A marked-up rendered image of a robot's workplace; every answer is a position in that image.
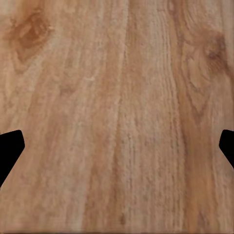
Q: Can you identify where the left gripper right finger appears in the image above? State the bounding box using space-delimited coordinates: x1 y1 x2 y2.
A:
219 129 234 168

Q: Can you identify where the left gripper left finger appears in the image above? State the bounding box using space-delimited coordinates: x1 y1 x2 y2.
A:
0 130 25 187

